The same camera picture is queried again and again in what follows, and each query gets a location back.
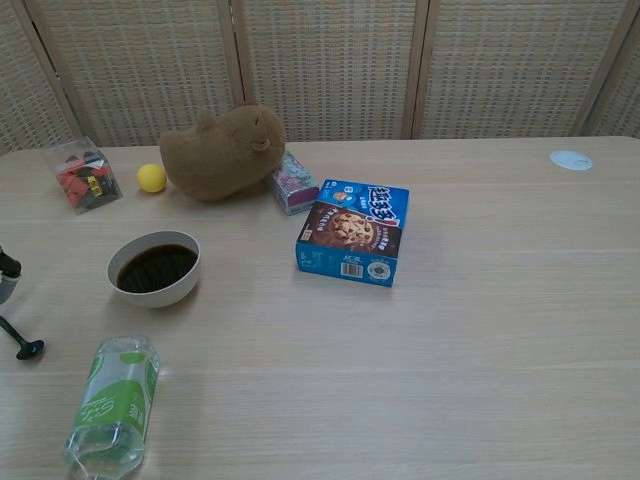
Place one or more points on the black coffee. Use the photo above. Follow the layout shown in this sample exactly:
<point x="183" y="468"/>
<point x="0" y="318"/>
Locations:
<point x="155" y="267"/>

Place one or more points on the brown capybara plush toy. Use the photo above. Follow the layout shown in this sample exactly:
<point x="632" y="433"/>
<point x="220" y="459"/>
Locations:
<point x="220" y="160"/>

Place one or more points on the woven bamboo screen panel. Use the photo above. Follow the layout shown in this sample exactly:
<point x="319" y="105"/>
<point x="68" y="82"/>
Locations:
<point x="330" y="60"/>
<point x="140" y="70"/>
<point x="20" y="90"/>
<point x="510" y="65"/>
<point x="622" y="95"/>

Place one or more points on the black plastic spoon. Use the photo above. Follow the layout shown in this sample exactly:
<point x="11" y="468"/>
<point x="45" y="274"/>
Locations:
<point x="30" y="349"/>

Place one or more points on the clear bottle with green label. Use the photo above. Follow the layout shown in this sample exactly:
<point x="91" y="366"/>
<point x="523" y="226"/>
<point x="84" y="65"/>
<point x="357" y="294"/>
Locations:
<point x="112" y="400"/>

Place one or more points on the yellow ball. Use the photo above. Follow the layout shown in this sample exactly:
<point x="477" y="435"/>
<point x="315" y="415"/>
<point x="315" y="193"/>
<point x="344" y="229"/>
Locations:
<point x="152" y="178"/>

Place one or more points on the clear box of red and black pieces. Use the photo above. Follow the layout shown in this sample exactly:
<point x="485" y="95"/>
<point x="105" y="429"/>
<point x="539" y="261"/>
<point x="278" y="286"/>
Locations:
<point x="85" y="180"/>

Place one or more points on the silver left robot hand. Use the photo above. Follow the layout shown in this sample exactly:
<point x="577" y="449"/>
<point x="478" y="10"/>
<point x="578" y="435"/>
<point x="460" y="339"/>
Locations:
<point x="9" y="272"/>

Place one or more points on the white ceramic bowl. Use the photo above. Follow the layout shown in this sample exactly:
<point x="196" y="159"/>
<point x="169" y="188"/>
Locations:
<point x="160" y="295"/>

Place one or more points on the pink floral small box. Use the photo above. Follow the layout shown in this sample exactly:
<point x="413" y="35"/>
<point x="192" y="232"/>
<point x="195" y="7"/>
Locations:
<point x="295" y="182"/>

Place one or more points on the blue chocolate cookie box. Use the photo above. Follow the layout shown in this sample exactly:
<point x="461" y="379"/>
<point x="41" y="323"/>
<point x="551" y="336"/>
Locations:
<point x="350" y="230"/>

